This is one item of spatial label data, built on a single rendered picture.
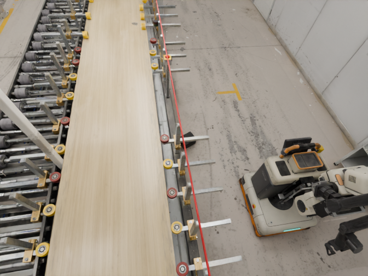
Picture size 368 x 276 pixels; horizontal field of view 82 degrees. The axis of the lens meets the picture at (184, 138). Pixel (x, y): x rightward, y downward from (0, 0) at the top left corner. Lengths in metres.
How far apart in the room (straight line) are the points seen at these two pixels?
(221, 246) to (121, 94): 1.89
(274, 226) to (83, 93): 2.32
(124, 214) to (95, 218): 0.20
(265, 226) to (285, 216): 0.26
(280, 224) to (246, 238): 0.40
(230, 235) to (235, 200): 0.40
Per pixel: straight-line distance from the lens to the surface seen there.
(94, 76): 2.53
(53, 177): 1.91
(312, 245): 2.93
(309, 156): 2.16
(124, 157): 1.82
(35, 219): 1.90
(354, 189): 1.69
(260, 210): 2.45
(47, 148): 1.77
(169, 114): 2.30
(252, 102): 3.66
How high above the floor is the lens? 2.47
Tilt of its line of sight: 56 degrees down
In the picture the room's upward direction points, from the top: 6 degrees clockwise
